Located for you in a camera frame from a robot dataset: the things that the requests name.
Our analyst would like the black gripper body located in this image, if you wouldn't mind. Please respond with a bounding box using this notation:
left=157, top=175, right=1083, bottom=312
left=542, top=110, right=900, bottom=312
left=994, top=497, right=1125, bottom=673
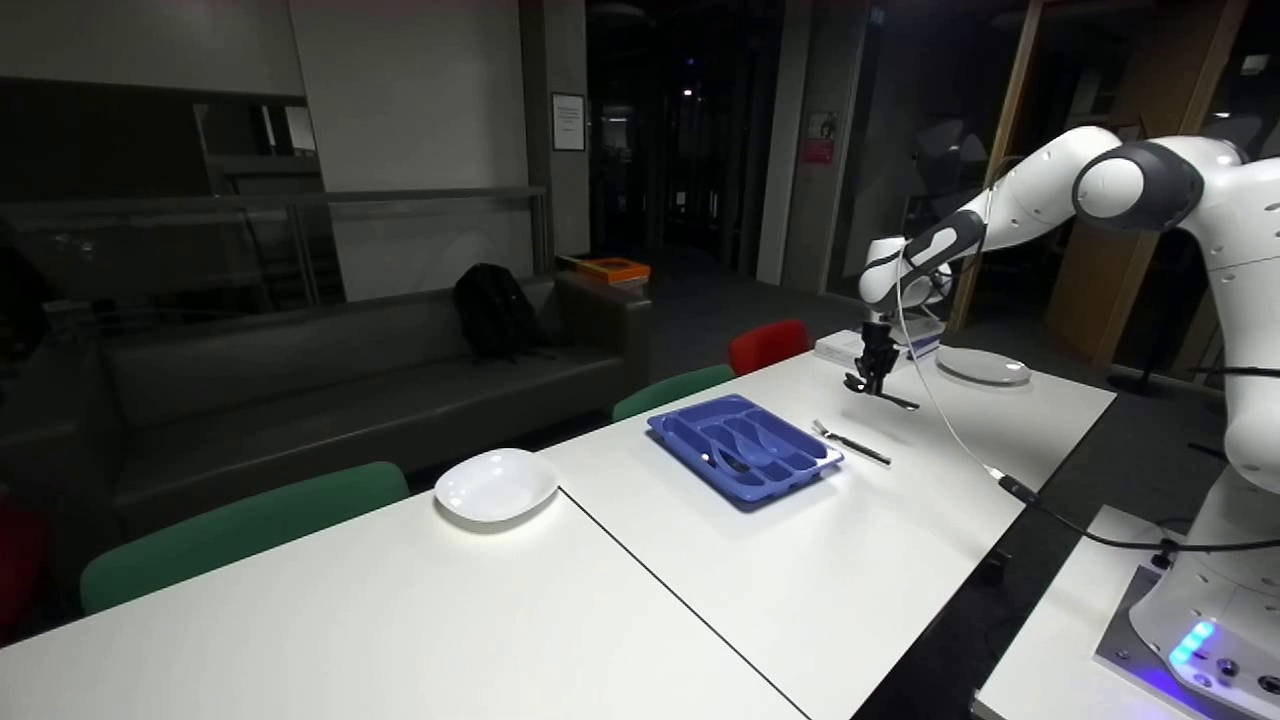
left=855, top=324, right=896, bottom=388

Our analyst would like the black handled knife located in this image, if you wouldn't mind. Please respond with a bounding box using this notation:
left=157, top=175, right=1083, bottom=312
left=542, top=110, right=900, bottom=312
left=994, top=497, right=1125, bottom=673
left=811, top=420, right=891, bottom=463

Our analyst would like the blue plastic cutlery tray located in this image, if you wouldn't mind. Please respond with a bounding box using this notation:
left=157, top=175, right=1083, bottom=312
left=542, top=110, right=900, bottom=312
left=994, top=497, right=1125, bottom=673
left=649, top=394, right=843, bottom=513

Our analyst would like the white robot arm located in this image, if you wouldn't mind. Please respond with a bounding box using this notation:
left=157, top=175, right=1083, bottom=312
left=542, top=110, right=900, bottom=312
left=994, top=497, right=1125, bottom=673
left=859, top=124, right=1280, bottom=491

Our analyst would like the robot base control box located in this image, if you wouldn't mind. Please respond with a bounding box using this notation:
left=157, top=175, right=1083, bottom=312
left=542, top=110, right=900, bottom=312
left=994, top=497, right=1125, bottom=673
left=1094, top=563, right=1280, bottom=720

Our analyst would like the blue book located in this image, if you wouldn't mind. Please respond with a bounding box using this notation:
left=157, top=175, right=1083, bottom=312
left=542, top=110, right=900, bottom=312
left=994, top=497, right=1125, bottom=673
left=903, top=335, right=941, bottom=361

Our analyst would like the grey round plate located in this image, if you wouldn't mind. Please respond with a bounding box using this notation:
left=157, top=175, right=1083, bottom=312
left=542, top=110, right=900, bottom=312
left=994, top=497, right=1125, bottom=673
left=935, top=342, right=1031, bottom=388

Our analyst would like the red chair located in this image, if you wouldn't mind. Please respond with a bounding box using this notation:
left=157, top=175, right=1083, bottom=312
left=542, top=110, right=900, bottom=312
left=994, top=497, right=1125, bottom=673
left=727, top=321, right=809, bottom=375

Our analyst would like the black backpack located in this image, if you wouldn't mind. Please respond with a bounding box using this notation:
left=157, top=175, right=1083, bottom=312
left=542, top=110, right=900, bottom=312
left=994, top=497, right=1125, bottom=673
left=452, top=262, right=538, bottom=355

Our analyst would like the white oval plate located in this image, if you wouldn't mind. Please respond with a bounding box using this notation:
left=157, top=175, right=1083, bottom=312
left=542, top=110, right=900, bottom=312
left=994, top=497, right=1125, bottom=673
left=430, top=449, right=555, bottom=527

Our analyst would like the grey sofa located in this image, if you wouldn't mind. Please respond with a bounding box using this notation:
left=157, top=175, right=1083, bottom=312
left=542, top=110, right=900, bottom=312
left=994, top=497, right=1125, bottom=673
left=0, top=275, right=653, bottom=527

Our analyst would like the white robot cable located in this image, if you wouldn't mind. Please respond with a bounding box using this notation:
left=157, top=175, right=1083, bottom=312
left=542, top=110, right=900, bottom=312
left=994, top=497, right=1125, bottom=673
left=888, top=275, right=1037, bottom=504

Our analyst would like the wall notice sign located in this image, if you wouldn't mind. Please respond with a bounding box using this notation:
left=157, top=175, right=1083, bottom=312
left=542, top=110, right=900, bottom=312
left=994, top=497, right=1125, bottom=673
left=551, top=96, right=587, bottom=153

